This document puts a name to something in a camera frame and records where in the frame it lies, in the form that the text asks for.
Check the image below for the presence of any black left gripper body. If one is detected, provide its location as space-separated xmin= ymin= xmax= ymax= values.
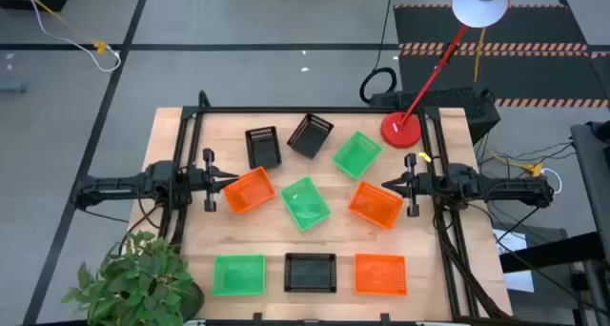
xmin=190 ymin=148 xmax=220 ymax=213

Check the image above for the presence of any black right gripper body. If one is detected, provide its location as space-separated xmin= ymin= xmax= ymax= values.
xmin=402 ymin=153 xmax=433 ymax=217

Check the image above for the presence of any orange plastic basket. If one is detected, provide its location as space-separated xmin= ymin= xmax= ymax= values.
xmin=347 ymin=180 xmax=405 ymax=231
xmin=222 ymin=166 xmax=277 ymax=215
xmin=354 ymin=253 xmax=409 ymax=297

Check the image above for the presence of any black plastic basket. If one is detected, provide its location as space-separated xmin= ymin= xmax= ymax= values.
xmin=286 ymin=112 xmax=335 ymax=160
xmin=283 ymin=252 xmax=338 ymax=294
xmin=244 ymin=125 xmax=283 ymax=171

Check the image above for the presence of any green plastic basket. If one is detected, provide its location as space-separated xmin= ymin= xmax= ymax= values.
xmin=332 ymin=131 xmax=383 ymax=181
xmin=212 ymin=254 xmax=266 ymax=297
xmin=279 ymin=175 xmax=333 ymax=233

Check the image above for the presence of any red desk lamp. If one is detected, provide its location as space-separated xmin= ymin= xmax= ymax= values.
xmin=380 ymin=0 xmax=512 ymax=150

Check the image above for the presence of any black computer case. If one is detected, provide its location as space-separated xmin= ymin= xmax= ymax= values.
xmin=369 ymin=86 xmax=501 ymax=144

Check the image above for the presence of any green potted plant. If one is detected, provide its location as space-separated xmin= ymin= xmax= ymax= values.
xmin=60 ymin=230 xmax=206 ymax=326

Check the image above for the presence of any white paper sheet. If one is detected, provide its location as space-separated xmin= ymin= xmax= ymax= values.
xmin=493 ymin=228 xmax=535 ymax=294

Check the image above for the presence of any black furniture beam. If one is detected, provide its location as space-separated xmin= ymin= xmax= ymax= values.
xmin=499 ymin=231 xmax=610 ymax=274

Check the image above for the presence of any dark grey furniture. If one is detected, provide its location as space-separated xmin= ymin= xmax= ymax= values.
xmin=570 ymin=120 xmax=610 ymax=265

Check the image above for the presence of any black hazard-striped floor mat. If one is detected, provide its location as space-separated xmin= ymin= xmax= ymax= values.
xmin=393 ymin=2 xmax=610 ymax=109

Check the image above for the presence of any black coiled cable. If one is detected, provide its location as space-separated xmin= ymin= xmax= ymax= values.
xmin=358 ymin=0 xmax=398 ymax=105

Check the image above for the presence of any black aluminium frame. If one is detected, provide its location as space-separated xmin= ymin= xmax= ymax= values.
xmin=159 ymin=90 xmax=514 ymax=326

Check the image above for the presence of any black cable bundle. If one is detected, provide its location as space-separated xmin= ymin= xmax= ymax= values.
xmin=431 ymin=194 xmax=514 ymax=320

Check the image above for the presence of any white power cable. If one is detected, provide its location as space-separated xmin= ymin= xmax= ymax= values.
xmin=540 ymin=167 xmax=564 ymax=195

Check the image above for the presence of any white floor cable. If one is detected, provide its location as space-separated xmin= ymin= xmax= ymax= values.
xmin=18 ymin=0 xmax=123 ymax=73

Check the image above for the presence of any yellow floor cable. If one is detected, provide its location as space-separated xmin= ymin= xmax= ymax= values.
xmin=11 ymin=0 xmax=109 ymax=56

